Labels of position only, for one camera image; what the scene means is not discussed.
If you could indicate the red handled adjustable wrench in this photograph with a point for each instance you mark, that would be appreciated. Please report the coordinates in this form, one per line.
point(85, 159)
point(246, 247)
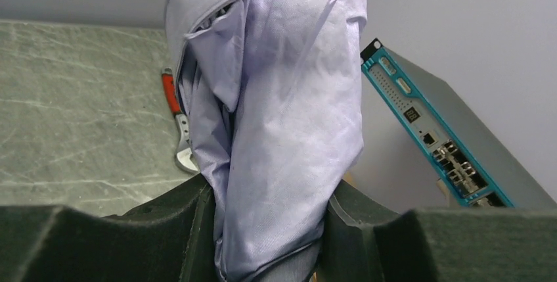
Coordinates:
point(183, 154)

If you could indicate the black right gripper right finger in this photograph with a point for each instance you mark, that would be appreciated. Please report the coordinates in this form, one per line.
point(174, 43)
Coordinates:
point(365, 241)

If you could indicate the purple folding umbrella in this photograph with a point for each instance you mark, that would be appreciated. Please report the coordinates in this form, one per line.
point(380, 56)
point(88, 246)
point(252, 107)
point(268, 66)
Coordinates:
point(272, 91)

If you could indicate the wooden base board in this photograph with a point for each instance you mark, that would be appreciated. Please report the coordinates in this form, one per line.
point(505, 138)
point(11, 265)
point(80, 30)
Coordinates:
point(348, 178)

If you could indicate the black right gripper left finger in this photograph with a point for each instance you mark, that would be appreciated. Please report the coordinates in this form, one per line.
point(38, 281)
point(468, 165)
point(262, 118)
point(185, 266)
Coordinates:
point(169, 238)

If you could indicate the grey network switch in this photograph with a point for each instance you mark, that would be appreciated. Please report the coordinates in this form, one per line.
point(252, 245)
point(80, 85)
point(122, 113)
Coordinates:
point(475, 167)

